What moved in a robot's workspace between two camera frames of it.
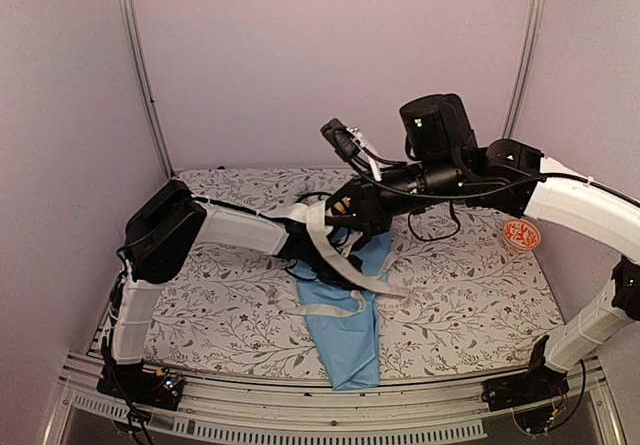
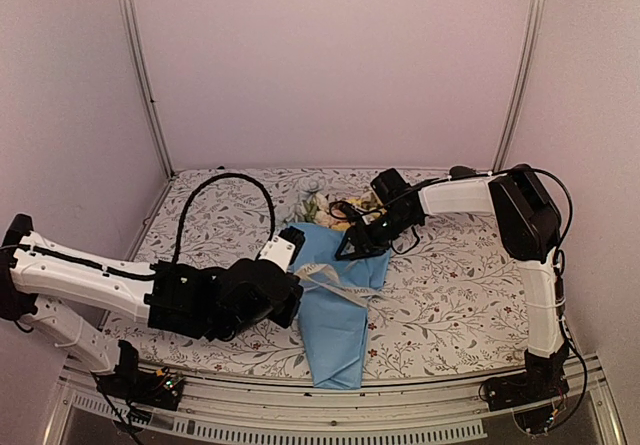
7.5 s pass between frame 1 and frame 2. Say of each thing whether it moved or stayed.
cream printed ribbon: moved
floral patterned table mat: stayed
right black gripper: moved
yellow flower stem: moved
